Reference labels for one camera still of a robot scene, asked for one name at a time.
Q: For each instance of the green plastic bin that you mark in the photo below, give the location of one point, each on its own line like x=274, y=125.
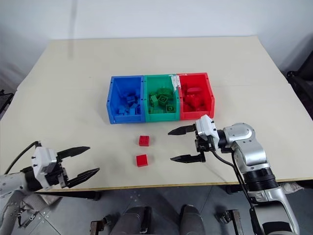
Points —
x=161, y=117

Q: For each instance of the white tape strip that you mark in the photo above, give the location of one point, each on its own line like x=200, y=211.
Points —
x=175, y=82

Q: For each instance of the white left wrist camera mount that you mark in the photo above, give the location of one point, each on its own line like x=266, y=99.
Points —
x=42, y=161

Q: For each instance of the green flat block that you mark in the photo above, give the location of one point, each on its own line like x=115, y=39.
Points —
x=156, y=111

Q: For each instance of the blue plastic bin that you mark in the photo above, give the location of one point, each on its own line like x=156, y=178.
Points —
x=112, y=98

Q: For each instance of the blue block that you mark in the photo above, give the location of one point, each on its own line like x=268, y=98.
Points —
x=134, y=106
x=121, y=110
x=138, y=110

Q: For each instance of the black crate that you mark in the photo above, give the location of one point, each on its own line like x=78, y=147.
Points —
x=5, y=100

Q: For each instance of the green arch block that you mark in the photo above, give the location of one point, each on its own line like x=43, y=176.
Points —
x=163, y=90

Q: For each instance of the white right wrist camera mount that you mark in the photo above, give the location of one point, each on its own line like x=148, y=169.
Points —
x=205, y=126

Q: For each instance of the dark rounded shape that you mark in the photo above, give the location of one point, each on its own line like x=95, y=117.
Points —
x=134, y=221
x=192, y=220

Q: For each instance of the red studded block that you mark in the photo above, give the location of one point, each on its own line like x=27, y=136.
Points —
x=193, y=101

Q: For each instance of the black chair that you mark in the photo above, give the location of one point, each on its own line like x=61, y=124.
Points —
x=302, y=80

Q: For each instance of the black table crossbar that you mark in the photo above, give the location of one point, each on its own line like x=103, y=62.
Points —
x=73, y=195

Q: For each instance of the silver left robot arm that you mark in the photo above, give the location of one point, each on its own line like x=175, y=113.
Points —
x=8, y=186

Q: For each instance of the beige patterned cloth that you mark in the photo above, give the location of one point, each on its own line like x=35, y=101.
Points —
x=291, y=188

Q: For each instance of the red block with studs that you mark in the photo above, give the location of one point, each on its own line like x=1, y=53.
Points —
x=144, y=141

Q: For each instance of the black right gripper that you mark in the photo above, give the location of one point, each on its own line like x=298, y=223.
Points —
x=203, y=145

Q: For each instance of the red plastic bin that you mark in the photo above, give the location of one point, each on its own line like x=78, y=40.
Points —
x=210, y=98

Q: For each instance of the red rounded block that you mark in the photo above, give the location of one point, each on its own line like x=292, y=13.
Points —
x=194, y=90

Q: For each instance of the plain red block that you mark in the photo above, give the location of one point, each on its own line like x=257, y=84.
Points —
x=141, y=160

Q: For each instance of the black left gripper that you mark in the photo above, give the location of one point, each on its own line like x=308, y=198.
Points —
x=57, y=176

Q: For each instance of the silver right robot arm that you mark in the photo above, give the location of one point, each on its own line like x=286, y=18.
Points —
x=252, y=151

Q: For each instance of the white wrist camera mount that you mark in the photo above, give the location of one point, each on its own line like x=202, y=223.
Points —
x=42, y=161
x=205, y=126

